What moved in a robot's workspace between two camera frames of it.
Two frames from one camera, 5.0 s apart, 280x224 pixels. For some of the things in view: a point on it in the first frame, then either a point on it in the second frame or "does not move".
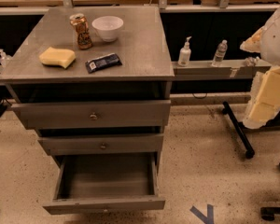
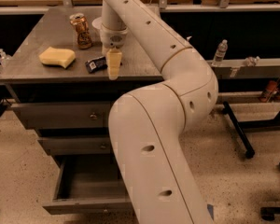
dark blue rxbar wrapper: x=102 y=63 does not move
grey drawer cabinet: x=95 y=83 does not move
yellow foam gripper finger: x=253 y=43 to x=114 y=57
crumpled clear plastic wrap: x=251 y=61 does not move
